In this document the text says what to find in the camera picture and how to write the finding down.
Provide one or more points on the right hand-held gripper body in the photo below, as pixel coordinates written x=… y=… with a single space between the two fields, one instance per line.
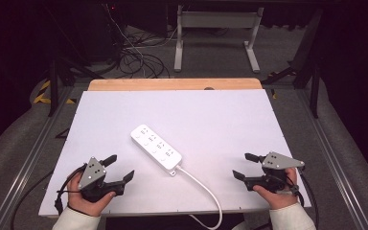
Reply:
x=278 y=161

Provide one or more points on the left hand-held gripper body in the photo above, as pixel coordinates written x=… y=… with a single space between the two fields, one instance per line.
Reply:
x=92 y=174

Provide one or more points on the white power strip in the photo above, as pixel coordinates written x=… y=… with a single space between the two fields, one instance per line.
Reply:
x=156 y=147

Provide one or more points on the person's left hand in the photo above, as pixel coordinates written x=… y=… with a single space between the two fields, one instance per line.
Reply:
x=86 y=201

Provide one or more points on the person's right hand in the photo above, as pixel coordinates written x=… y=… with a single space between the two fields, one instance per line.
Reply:
x=279 y=199

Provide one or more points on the black metal stand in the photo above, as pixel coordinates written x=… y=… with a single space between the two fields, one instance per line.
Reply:
x=53 y=89
x=314 y=92

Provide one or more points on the yellow black hazard tape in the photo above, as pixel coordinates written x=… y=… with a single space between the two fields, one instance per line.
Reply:
x=41 y=99

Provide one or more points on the black equipment cabinet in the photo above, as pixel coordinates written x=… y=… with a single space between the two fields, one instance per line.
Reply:
x=99 y=32

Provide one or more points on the aluminium floor rail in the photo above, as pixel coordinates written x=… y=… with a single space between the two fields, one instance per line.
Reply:
x=332 y=163
x=28 y=166

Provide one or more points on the white metal desk frame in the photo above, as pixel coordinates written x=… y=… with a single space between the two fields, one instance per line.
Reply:
x=217 y=19

